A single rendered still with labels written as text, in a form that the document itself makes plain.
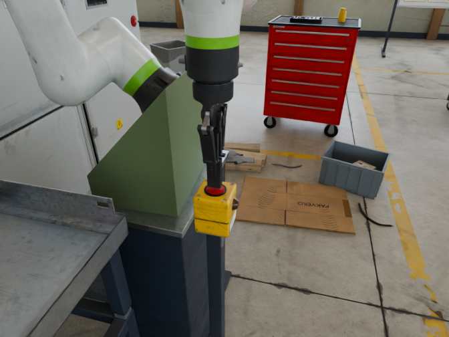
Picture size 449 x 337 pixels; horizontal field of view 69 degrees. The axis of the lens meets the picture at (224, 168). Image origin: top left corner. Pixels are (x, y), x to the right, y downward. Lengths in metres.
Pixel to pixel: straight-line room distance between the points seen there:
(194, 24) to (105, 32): 0.41
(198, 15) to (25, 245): 0.55
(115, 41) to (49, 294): 0.59
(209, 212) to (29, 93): 0.96
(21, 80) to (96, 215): 0.80
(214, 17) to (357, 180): 1.92
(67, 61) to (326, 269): 1.49
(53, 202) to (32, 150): 0.70
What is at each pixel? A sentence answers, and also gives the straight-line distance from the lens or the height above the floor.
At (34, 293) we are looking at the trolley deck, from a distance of 0.68.
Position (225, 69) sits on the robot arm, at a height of 1.17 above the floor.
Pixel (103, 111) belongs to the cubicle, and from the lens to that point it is 1.84.
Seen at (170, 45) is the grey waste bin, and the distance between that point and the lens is 3.77.
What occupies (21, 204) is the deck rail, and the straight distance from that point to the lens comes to 0.89.
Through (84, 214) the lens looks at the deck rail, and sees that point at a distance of 0.78.
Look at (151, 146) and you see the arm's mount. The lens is 0.79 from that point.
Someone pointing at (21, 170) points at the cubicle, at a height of 0.65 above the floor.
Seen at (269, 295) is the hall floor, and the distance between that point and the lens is 1.66.
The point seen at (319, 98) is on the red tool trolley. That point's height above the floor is 0.36.
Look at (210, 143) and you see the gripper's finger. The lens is 0.60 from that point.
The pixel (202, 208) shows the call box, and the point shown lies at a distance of 0.71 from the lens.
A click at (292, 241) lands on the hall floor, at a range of 1.92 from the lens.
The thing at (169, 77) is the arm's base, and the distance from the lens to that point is 0.92.
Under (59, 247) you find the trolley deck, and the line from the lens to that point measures 0.74.
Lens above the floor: 1.32
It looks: 32 degrees down
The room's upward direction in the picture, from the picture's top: straight up
